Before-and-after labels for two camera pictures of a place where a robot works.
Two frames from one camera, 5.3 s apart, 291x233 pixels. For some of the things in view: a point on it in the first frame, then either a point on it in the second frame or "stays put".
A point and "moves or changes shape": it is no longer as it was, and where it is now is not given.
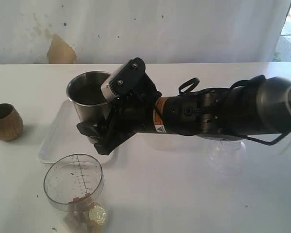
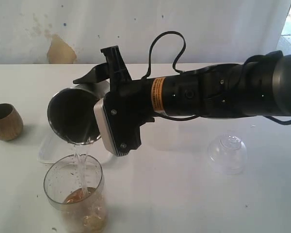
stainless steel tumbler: [84, 91] moves or changes shape
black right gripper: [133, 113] → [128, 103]
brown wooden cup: [6, 123] stays put
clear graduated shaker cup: [73, 185] stays put
